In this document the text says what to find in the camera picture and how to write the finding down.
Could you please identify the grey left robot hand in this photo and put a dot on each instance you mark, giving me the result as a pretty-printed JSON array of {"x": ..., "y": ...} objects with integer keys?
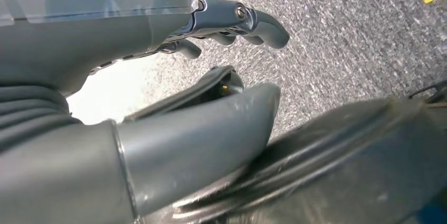
[{"x": 104, "y": 23}]

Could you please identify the black robot leg shell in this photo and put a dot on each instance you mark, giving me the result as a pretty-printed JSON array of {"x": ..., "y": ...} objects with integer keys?
[{"x": 349, "y": 166}]

